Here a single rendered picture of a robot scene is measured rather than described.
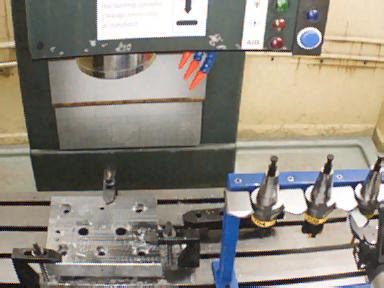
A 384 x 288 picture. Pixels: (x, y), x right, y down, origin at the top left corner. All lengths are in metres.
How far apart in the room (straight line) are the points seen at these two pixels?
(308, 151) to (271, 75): 0.37
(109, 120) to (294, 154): 0.87
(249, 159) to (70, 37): 1.50
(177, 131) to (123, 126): 0.17
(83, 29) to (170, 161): 1.06
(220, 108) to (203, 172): 0.24
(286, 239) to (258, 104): 0.80
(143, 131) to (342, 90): 0.87
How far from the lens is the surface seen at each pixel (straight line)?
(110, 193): 1.42
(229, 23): 0.79
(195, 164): 1.80
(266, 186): 1.07
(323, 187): 1.10
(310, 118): 2.25
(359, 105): 2.28
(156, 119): 1.66
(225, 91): 1.67
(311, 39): 0.81
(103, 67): 0.96
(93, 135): 1.70
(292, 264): 1.43
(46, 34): 0.79
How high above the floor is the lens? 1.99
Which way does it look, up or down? 40 degrees down
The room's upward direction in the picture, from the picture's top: 7 degrees clockwise
